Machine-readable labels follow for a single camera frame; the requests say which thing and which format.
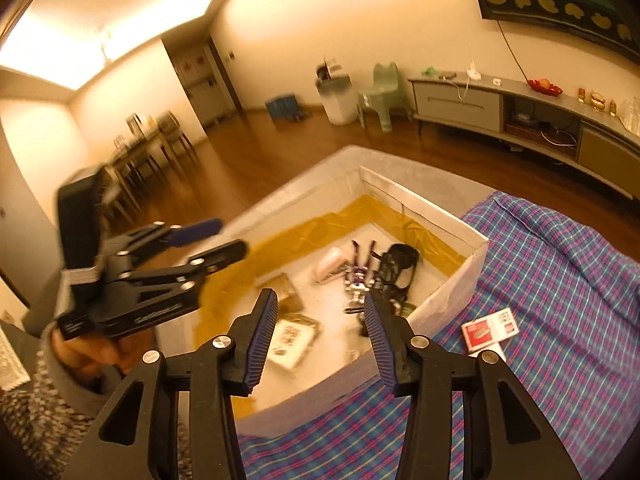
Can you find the dining table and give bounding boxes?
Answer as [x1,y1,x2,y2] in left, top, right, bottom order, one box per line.
[111,132,167,183]

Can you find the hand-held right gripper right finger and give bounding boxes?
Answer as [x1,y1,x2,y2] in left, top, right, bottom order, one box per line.
[363,290,583,480]

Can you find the red white card box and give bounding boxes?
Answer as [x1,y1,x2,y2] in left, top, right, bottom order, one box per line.
[461,310,519,353]

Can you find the green plastic chair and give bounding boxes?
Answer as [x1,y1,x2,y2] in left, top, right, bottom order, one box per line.
[356,61,412,132]

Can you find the blue plastic crate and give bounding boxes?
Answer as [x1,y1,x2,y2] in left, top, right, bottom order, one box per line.
[265,94,301,121]

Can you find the black wall cable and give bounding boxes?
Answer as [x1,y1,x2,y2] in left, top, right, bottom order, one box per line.
[497,20,534,84]

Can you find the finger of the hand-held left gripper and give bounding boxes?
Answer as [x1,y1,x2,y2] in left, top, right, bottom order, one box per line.
[102,218,224,272]
[125,240,250,302]

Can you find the blue plaid cloth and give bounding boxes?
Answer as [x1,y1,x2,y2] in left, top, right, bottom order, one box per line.
[237,190,640,480]

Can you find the person's left forearm grey sleeve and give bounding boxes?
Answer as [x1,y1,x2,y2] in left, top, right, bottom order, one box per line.
[0,325,132,480]

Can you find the white trash bin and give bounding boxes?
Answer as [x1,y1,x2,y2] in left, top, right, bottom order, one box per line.
[315,62,360,126]

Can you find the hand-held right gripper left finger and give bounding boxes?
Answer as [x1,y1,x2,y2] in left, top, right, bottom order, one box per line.
[75,287,279,480]

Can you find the white pink tube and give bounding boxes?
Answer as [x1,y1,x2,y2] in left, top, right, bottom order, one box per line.
[312,247,354,284]

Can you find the dining chairs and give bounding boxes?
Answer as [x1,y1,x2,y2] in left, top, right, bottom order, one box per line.
[152,110,199,173]

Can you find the white charger with cable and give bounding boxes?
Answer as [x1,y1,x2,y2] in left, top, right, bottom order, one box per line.
[457,57,482,101]

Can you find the clear plastic bottles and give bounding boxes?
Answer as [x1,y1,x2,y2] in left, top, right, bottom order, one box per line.
[619,97,640,134]

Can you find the grey TV cabinet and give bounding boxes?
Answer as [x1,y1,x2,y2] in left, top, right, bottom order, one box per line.
[406,74,640,199]

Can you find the person's left hand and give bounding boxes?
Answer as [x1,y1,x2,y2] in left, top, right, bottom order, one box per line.
[50,326,161,388]

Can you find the white lace cloth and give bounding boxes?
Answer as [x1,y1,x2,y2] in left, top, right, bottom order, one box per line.
[0,320,31,392]

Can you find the brown packet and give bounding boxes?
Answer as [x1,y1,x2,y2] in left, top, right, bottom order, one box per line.
[260,272,306,311]

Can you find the white printed packet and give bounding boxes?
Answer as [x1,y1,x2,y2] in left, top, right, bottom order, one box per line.
[267,312,324,372]

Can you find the purple silver toy figure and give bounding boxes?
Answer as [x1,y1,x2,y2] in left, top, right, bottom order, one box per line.
[344,240,381,314]

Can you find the red dish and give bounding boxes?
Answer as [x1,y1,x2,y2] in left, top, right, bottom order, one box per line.
[527,77,564,96]

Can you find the white cardboard box yellow tape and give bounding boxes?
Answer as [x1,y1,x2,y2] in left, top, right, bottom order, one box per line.
[192,164,490,436]

